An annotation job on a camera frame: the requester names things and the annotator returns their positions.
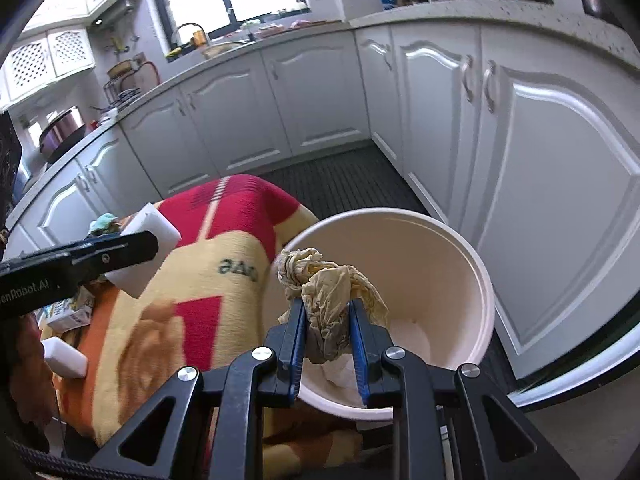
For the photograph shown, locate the beige tissue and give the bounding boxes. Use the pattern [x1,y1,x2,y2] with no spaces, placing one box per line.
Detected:
[276,247,390,366]

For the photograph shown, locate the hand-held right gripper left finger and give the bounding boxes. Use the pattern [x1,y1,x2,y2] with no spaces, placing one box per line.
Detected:
[87,298,308,480]

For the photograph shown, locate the white wall cabinets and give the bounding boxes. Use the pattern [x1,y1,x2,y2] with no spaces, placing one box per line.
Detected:
[0,0,147,107]

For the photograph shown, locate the white orange snack packet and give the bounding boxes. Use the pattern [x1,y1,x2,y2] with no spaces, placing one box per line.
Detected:
[42,290,96,334]

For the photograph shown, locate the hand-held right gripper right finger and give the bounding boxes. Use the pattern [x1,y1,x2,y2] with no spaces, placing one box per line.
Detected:
[347,299,567,480]

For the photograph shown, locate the dish rack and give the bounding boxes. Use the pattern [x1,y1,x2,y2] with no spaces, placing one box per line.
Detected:
[103,60,162,109]

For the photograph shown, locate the green cloth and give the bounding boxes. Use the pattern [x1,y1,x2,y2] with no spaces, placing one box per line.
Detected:
[88,213,124,239]

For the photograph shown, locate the white foam sponge block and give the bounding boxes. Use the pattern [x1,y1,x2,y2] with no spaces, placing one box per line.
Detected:
[106,203,182,299]

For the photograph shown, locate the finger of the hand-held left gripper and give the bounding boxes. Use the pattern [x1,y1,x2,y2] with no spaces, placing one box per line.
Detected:
[70,230,160,286]

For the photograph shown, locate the dark floor mat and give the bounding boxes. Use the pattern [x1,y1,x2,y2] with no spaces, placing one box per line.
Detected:
[254,144,432,222]

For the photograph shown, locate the person's left forearm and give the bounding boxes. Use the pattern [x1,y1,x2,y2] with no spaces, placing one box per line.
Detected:
[0,310,57,453]

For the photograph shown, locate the small white foam block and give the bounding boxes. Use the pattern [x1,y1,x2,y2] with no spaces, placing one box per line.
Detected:
[42,337,90,379]

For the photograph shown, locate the red yellow printed blanket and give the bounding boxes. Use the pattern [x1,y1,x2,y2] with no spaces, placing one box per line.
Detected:
[40,174,367,480]

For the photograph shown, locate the row of white base cabinets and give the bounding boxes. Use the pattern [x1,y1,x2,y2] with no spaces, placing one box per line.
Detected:
[0,15,640,397]

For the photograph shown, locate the metal cooking pot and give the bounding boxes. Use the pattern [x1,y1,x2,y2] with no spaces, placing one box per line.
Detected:
[38,105,89,159]

